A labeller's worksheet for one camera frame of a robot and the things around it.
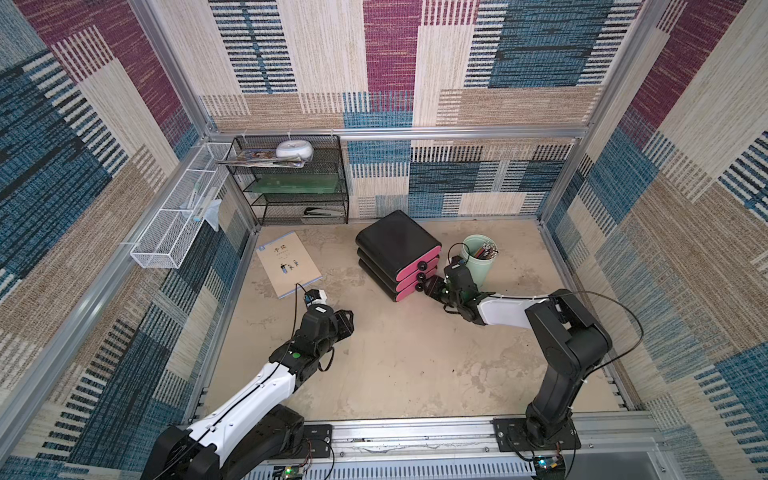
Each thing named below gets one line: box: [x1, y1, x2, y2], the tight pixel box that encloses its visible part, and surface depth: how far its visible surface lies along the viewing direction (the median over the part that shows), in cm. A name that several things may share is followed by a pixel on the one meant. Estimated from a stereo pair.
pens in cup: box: [474, 241, 499, 260], surface depth 91 cm
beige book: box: [256, 231, 323, 300], surface depth 110 cm
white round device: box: [276, 140, 314, 166], surface depth 91 cm
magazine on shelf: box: [215, 149, 307, 169], surface depth 82 cm
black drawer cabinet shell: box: [355, 210, 442, 303], surface depth 95 cm
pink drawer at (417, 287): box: [396, 271, 438, 302], surface depth 98 cm
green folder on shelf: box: [245, 173, 339, 194], surface depth 101 cm
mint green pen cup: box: [461, 234, 498, 292], surface depth 93 cm
